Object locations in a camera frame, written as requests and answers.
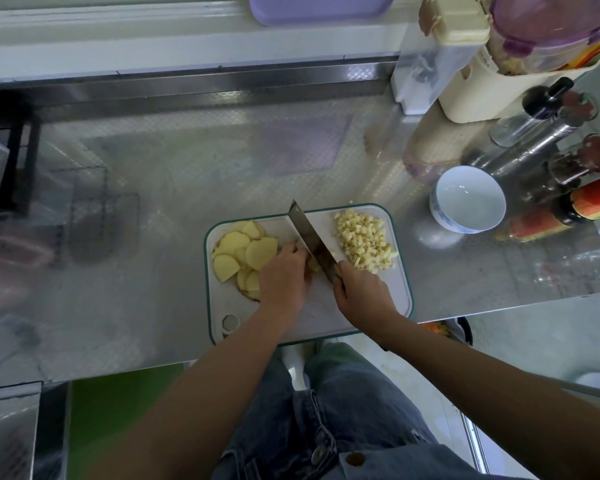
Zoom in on person's right hand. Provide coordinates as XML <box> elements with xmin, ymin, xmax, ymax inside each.
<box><xmin>330</xmin><ymin>261</ymin><xmax>401</xmax><ymax>341</ymax></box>

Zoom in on person's left hand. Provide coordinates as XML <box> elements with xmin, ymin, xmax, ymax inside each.
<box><xmin>257</xmin><ymin>241</ymin><xmax>309</xmax><ymax>331</ymax></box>

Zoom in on pile of yellow potato slices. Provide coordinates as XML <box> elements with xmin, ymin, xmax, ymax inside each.
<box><xmin>212</xmin><ymin>221</ymin><xmax>280</xmax><ymax>301</ymax></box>

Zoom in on steel cleaver knife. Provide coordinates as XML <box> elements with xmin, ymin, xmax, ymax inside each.
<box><xmin>288</xmin><ymin>199</ymin><xmax>346</xmax><ymax>286</ymax></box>

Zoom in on pile of diced potato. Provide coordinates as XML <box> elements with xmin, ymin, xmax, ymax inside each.
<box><xmin>335</xmin><ymin>209</ymin><xmax>400</xmax><ymax>275</ymax></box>

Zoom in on white bowl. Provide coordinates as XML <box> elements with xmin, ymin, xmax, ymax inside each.
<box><xmin>429</xmin><ymin>165</ymin><xmax>507</xmax><ymax>235</ymax></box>

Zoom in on person's left forearm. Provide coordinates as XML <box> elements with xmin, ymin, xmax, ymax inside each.
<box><xmin>95</xmin><ymin>317</ymin><xmax>291</xmax><ymax>480</ymax></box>

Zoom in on person's right forearm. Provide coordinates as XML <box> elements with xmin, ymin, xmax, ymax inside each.
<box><xmin>380</xmin><ymin>317</ymin><xmax>600</xmax><ymax>480</ymax></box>

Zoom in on metal bowl with scraps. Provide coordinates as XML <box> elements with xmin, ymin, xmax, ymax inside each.
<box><xmin>420</xmin><ymin>317</ymin><xmax>474</xmax><ymax>346</ymax></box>

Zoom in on person's blue jeans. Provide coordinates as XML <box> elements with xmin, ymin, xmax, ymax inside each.
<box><xmin>212</xmin><ymin>341</ymin><xmax>521</xmax><ymax>480</ymax></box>

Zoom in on white cutting board green rim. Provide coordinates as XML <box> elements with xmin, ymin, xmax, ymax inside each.
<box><xmin>204</xmin><ymin>203</ymin><xmax>415</xmax><ymax>346</ymax></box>

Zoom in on green mat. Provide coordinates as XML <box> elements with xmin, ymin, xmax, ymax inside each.
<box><xmin>68</xmin><ymin>363</ymin><xmax>186</xmax><ymax>480</ymax></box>

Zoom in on cream plastic canister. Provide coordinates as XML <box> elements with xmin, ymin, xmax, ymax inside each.
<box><xmin>438</xmin><ymin>49</ymin><xmax>596</xmax><ymax>125</ymax></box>

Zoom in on clear container cream lid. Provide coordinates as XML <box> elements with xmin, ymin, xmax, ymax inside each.
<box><xmin>391</xmin><ymin>0</ymin><xmax>492</xmax><ymax>116</ymax></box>

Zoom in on white round plate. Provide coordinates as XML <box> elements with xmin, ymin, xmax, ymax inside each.
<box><xmin>573</xmin><ymin>371</ymin><xmax>600</xmax><ymax>393</ymax></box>

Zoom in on glass bottle black cap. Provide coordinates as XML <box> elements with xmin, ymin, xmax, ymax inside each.
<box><xmin>491</xmin><ymin>77</ymin><xmax>575</xmax><ymax>148</ymax></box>

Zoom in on glass jar red lid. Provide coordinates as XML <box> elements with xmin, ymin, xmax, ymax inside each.
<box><xmin>548</xmin><ymin>133</ymin><xmax>600</xmax><ymax>186</ymax></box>

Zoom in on purple plastic cutting board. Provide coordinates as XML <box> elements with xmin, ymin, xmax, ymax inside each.
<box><xmin>247</xmin><ymin>0</ymin><xmax>397</xmax><ymax>27</ymax></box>

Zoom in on black metal rack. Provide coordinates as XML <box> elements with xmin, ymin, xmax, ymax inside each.
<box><xmin>0</xmin><ymin>95</ymin><xmax>39</xmax><ymax>218</ymax></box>

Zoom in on steel bin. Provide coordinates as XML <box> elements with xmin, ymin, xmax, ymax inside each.
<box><xmin>0</xmin><ymin>381</ymin><xmax>43</xmax><ymax>480</ymax></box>

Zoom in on purple lid food container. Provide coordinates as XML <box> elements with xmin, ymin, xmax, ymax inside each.
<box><xmin>485</xmin><ymin>0</ymin><xmax>600</xmax><ymax>76</ymax></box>

